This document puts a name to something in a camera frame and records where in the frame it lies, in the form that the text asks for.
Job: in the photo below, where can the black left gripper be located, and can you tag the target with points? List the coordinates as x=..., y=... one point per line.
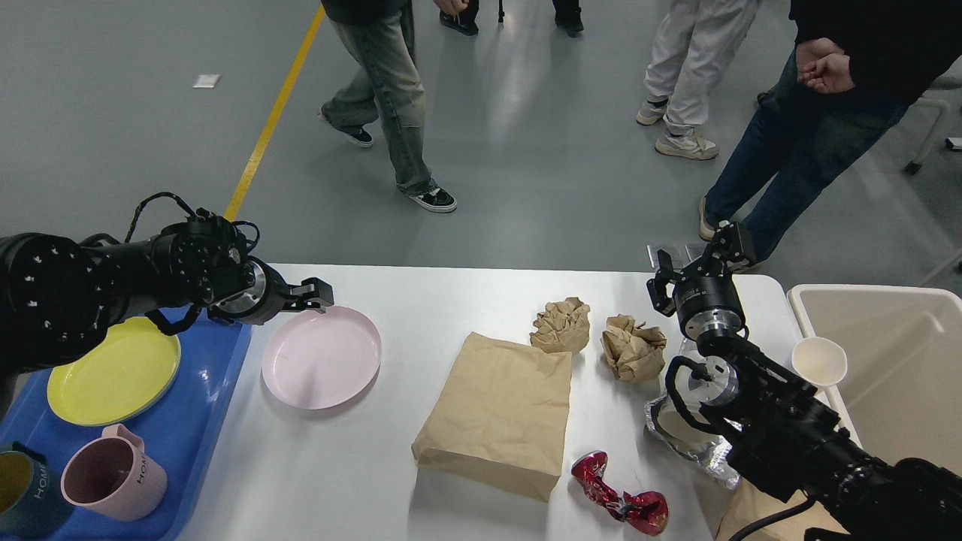
x=270, y=295

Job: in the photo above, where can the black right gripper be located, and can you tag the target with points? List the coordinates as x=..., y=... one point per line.
x=707, y=298

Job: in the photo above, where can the pink plate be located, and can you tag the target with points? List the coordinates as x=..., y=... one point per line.
x=321, y=360

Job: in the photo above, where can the pink mug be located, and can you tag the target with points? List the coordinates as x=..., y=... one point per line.
x=113, y=476

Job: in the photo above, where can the teal mug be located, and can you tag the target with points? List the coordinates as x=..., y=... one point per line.
x=32, y=504

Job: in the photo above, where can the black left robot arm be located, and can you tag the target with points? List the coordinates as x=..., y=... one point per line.
x=60, y=297

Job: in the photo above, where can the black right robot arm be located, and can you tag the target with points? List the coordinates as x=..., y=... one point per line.
x=783, y=439

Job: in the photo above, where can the crumpled brown paper ball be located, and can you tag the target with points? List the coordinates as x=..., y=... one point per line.
x=633, y=351
x=563, y=326

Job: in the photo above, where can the blue plastic tray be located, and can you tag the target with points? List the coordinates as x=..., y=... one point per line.
x=180, y=431

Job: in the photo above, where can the white paper cup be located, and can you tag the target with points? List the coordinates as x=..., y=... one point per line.
x=820, y=361

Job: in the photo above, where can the aluminium foil tray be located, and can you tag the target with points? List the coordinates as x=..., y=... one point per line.
x=666, y=421

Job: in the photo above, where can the yellow plate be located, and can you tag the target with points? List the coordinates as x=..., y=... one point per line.
x=121, y=378

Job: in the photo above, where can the person in white trousers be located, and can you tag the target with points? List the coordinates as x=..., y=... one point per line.
x=693, y=47

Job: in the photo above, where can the flat brown paper bag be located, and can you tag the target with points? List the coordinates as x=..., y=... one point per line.
x=501, y=417

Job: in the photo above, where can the person in faded jeans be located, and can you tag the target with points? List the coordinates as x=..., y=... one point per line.
x=379, y=36

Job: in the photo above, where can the white paper scrap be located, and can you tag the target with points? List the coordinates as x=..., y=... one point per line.
x=206, y=81

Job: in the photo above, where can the beige plastic bin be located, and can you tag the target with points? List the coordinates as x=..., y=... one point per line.
x=901, y=395

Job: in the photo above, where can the brown paper bag corner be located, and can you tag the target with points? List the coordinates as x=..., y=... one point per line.
x=749, y=504

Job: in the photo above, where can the crumpled red foil wrapper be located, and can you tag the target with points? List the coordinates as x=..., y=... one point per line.
x=647, y=511

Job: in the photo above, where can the person in blue jeans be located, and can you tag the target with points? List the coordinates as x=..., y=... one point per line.
x=855, y=69

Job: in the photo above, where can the white office chair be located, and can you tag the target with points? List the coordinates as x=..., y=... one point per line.
x=941, y=107

